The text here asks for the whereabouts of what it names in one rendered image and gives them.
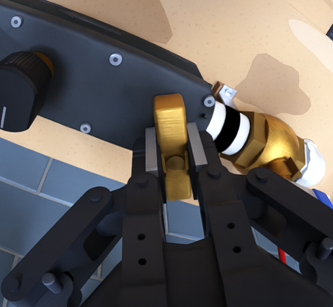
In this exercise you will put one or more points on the dark flat box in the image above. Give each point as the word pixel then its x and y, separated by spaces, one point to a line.
pixel 330 31

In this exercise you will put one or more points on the white pipe end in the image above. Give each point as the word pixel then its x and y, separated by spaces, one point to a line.
pixel 313 163

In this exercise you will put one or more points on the dark grey manifold body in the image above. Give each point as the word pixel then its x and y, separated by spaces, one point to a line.
pixel 104 91

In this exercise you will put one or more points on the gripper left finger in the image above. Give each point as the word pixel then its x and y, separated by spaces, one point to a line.
pixel 65 236

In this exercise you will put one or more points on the brown and white bracket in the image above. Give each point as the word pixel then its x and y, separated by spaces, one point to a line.
pixel 225 92

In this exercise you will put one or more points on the white and black pipe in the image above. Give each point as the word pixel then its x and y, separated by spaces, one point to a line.
pixel 230 130

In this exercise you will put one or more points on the black round knob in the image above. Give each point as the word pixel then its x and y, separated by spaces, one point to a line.
pixel 18 91

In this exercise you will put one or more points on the brass lever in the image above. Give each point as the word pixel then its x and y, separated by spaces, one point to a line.
pixel 170 119

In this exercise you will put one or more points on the brass ball valve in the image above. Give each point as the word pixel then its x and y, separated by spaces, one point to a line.
pixel 273 140

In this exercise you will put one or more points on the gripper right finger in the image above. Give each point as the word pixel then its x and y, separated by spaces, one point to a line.
pixel 223 208

